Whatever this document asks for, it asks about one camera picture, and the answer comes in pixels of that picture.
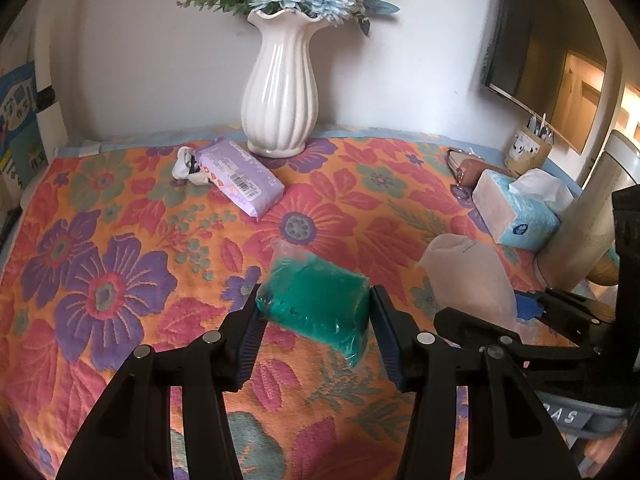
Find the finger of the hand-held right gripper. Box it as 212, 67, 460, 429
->
516, 287, 619, 327
433, 307, 601, 369

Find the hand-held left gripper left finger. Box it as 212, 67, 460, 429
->
55, 285, 269, 480

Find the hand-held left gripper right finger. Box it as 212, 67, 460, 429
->
367, 285, 585, 480

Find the translucent plastic cup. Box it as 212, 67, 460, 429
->
417, 232, 522, 337

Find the green towel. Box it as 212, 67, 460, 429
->
254, 239, 374, 372

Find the tan woven object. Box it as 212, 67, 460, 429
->
589, 252, 622, 287

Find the gold thermos bottle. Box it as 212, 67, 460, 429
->
537, 129, 640, 289

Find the blue tissue pack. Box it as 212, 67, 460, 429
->
472, 167, 575, 251

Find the floral blanket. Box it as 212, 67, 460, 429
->
0, 125, 623, 480

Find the brown wallet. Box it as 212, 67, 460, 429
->
446, 147, 517, 199

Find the paper pen holder cup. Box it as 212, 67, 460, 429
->
503, 112, 555, 177

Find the purple pad packet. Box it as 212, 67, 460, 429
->
192, 137, 286, 221

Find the white sock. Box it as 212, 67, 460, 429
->
171, 146, 214, 186

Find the wooden door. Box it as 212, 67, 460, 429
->
619, 80, 640, 137

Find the white ribbed vase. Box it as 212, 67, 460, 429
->
240, 7, 321, 159

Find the blue book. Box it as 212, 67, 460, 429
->
0, 60, 49, 192

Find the black wall television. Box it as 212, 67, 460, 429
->
480, 0, 609, 155

